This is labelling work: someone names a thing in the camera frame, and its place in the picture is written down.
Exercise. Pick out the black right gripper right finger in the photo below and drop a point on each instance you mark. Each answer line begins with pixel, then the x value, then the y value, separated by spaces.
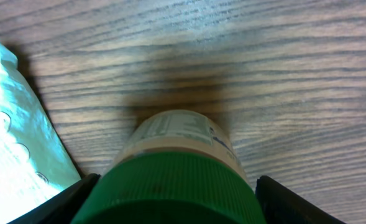
pixel 282 206

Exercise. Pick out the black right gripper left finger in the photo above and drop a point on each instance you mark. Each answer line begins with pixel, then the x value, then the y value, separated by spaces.
pixel 63 207

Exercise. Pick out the teal plastic packet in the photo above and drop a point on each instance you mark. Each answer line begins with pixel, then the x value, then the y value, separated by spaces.
pixel 34 165

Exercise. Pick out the green lid jar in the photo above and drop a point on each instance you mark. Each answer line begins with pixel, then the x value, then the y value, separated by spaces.
pixel 177 167

